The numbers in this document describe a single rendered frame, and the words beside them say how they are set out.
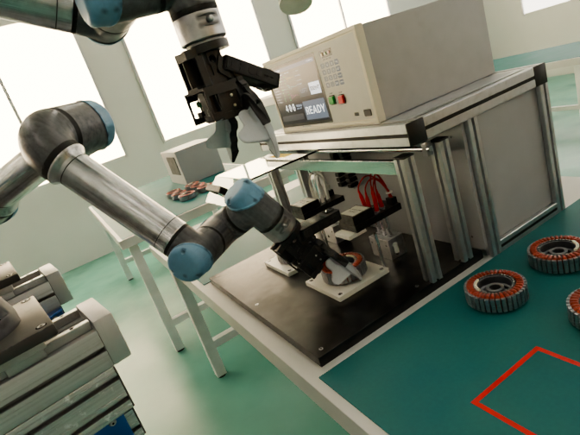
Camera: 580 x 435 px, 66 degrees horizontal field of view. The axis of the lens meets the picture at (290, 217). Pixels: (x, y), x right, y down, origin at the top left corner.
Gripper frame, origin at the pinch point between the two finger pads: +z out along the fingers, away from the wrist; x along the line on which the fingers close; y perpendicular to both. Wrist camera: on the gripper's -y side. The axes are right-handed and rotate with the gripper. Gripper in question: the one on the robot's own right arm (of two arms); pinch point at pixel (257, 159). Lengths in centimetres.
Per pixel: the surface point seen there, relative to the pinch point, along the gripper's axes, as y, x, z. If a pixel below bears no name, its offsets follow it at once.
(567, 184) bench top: -87, 11, 41
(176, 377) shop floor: -3, -154, 115
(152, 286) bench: -17, -176, 72
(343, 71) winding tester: -33.1, -7.6, -8.6
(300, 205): -29, -34, 23
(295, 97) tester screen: -36.6, -30.7, -5.3
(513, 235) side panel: -51, 14, 38
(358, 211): -28.3, -10.1, 23.2
